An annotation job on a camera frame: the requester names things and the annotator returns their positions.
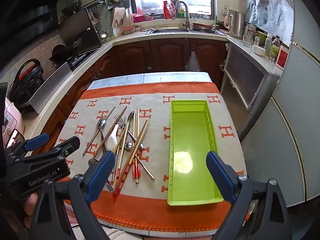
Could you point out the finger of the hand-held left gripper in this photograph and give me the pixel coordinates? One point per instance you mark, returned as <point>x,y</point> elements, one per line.
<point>67,146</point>
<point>37,141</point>

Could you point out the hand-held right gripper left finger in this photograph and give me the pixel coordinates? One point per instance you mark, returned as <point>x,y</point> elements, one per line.
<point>101,172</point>

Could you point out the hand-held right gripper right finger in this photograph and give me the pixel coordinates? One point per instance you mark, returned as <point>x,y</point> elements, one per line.
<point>220,172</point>

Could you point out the beige chopstick striped end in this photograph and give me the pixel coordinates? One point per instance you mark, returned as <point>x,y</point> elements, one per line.
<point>119,160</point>

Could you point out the silver twisted metal chopstick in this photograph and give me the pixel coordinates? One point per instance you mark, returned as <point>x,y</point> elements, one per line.
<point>90,145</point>

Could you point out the brown chopstick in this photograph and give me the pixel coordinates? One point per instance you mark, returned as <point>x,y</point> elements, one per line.
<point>106,140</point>

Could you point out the green plastic utensil tray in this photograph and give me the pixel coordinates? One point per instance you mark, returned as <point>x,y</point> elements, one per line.
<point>190,135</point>

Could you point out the metal fork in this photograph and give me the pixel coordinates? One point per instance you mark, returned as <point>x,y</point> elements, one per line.
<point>119,119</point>

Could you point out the person's left hand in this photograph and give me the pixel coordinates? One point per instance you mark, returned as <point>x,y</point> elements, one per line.
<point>30,205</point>

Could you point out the pink rice cooker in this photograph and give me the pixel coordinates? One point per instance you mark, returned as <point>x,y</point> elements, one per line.
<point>10,120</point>

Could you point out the stainless steel panel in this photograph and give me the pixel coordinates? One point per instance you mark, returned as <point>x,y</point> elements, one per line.
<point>50,87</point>

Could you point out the black pressure cooker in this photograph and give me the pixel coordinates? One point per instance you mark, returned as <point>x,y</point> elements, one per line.
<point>27,80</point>

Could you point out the gas stove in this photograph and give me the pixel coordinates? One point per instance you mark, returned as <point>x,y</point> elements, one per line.
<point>82,57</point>

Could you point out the orange beige printed blanket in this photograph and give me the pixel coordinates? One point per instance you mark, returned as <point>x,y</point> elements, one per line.
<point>155,100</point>

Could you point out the black wok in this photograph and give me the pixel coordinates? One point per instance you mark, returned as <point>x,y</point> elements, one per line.
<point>58,51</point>

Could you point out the grey refrigerator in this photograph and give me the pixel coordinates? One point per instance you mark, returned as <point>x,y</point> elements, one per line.
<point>295,105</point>

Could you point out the grey metal cabinet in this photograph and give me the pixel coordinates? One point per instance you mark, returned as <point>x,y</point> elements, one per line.
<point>247,75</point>

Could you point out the white plastic bag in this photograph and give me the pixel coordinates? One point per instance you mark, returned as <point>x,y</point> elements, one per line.
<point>193,63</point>

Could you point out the small steel kettle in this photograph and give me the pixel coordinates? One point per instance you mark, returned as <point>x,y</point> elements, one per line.
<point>102,34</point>

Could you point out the black range hood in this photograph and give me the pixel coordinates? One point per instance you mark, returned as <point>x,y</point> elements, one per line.
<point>22,17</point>

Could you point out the white bowl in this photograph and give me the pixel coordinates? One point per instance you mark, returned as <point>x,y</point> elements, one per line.
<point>259,50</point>

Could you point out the pink bowl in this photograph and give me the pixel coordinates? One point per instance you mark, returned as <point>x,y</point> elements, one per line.
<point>128,30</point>

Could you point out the red label white jar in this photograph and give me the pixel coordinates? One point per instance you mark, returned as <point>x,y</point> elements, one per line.
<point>282,57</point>

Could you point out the brown wooden kitchen cabinets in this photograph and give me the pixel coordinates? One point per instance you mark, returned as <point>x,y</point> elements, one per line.
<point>162,52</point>

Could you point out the clear plastic bottle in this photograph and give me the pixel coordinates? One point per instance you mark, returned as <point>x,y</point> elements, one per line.
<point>268,45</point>

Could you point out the black frying pan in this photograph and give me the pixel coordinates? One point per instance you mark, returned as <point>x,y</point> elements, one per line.
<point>71,7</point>

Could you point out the white cutting board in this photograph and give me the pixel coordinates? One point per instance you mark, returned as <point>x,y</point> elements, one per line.
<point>121,17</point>

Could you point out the glass jar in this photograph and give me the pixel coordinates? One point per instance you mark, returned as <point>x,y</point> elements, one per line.
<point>250,35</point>

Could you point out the pink plastic basket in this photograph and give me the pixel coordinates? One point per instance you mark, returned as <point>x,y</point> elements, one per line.
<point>138,18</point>

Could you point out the red pan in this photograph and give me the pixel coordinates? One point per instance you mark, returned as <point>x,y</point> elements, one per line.
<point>203,26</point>

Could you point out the steel electric kettle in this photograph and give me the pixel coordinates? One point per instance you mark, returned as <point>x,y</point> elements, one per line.
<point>237,25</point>

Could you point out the steel sink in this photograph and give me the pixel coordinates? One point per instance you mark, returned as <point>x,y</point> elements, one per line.
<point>170,30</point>

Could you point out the steel faucet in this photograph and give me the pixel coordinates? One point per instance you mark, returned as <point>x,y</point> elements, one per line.
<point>186,12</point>

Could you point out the green dish soap bottle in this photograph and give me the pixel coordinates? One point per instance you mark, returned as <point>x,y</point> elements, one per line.
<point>181,12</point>

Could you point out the red spray bottle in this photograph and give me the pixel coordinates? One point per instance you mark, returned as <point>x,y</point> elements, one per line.
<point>166,11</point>

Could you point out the pink bottle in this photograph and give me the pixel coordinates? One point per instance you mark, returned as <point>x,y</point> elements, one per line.
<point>172,11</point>

